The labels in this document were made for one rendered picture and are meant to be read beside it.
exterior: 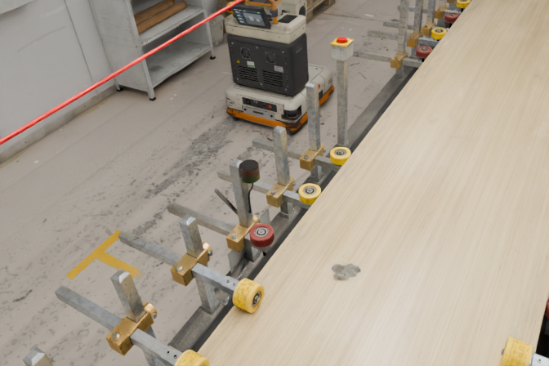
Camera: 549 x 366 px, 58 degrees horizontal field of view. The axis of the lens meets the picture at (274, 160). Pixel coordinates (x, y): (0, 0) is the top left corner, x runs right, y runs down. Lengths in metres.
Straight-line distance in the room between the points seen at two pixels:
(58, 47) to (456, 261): 3.48
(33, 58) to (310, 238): 3.04
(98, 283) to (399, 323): 1.90
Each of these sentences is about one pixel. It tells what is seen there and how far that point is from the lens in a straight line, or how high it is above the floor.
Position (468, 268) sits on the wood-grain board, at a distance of 1.56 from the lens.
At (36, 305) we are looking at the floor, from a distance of 2.98.
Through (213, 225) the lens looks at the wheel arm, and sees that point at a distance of 1.74.
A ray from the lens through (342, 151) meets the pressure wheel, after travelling 1.94.
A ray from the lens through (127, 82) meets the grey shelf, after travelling 4.54.
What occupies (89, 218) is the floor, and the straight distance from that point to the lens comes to 3.33.
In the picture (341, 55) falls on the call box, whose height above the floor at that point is 1.17.
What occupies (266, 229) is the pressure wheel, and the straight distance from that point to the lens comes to 1.63.
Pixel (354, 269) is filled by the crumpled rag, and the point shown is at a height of 0.91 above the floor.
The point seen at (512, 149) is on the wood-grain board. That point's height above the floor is 0.90.
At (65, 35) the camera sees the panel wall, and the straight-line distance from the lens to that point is 4.32.
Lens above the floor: 2.05
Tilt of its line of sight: 37 degrees down
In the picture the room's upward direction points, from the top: 6 degrees counter-clockwise
